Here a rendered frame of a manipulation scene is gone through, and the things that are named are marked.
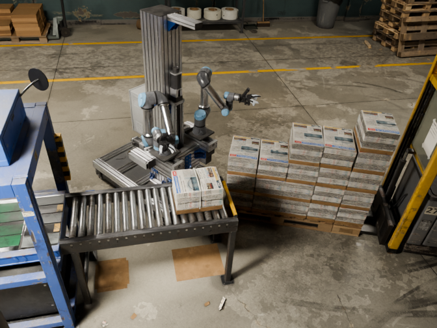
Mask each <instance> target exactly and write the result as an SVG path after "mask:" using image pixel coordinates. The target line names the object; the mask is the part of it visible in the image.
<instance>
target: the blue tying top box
mask: <svg viewBox="0 0 437 328"><path fill-rule="evenodd" d="M25 116H26V112H25V108H24V106H23V102H22V99H21V97H20V90H19V89H4V90H0V167H2V166H9V165H10V161H11V159H12V155H13V153H14V149H15V147H16V143H17V141H18V137H19V135H20V131H21V128H22V126H23V122H24V120H25Z"/></svg>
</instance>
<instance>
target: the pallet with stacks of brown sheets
mask: <svg viewBox="0 0 437 328"><path fill-rule="evenodd" d="M50 28H51V24H50V23H46V17H45V15H44V10H43V4H42V3H19V4H18V5H17V7H16V8H15V9H14V5H13V4H0V38H11V41H0V44H26V43H48V39H47V34H50V32H49V29H50ZM27 37H38V38H39V40H26V41H21V40H20V38H27Z"/></svg>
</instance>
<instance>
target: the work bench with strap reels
mask: <svg viewBox="0 0 437 328"><path fill-rule="evenodd" d="M245 3H246V0H243V9H242V16H241V18H240V17H239V16H238V11H239V10H238V9H237V6H238V0H235V8H234V7H223V8H221V9H219V8H217V7H207V8H205V9H204V13H203V14H202V9H201V8H198V7H189V8H187V14H185V8H182V7H171V8H175V9H177V10H181V15H183V16H186V17H189V18H192V19H195V20H198V21H202V22H203V24H234V25H237V24H238V23H240V24H241V31H240V33H244V32H243V24H244V16H245ZM167 4H168V7H170V0H165V6H167Z"/></svg>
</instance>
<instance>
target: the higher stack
mask: <svg viewBox="0 0 437 328"><path fill-rule="evenodd" d="M355 128H356V132H357V135H358V136H357V137H358V140H359V143H360V147H361V148H368V149H373V150H383V151H389V152H393V151H395V148H396V146H397V141H398V140H399V137H400V136H401V134H400V132H399V129H398V127H397V125H396V123H395V119H394V117H393V115H392V114H390V113H382V112H376V111H364V110H361V111H360V114H359V116H358V120H357V122H356V125H355ZM353 134H354V140H355V144H356V150H357V154H356V157H355V159H354V162H353V168H354V169H363V170H369V171H377V172H385V171H386V169H387V167H388V164H389V163H390V159H391V156H388V155H382V154H372V153H367V152H360V151H359V148H358V143H357V141H356V136H355V133H354V131H353ZM381 179H382V176H379V175H374V174H365V173H359V172H353V171H352V169H351V175H350V176H349V181H348V184H347V187H352V188H358V189H366V190H372V191H378V187H379V185H380V183H381ZM374 197H375V194H370V193H361V192H355V191H346V190H345V192H344V195H343V197H342V200H341V204H344V205H349V206H357V207H362V208H370V207H371V205H372V203H373V200H374ZM368 213H369V212H368V211H363V210H354V209H349V208H340V207H338V212H337V215H336V218H335V221H343V222H348V223H356V224H361V225H362V224H363V223H364V221H365V218H366V216H368ZM361 229H362V228H361V227H359V226H350V225H341V224H336V223H333V227H332V229H331V233H336V234H344V235H349V236H357V237H358V236H359V233H360V231H361Z"/></svg>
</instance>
